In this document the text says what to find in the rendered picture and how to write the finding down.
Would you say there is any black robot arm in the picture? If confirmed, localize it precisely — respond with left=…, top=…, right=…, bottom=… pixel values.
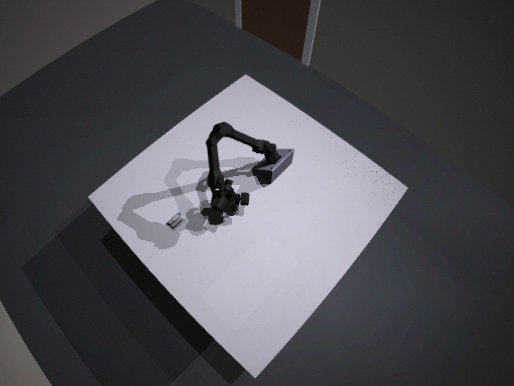
left=206, top=122, right=282, bottom=213

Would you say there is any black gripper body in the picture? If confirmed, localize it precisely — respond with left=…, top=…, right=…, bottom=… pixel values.
left=211, top=188, right=250, bottom=206

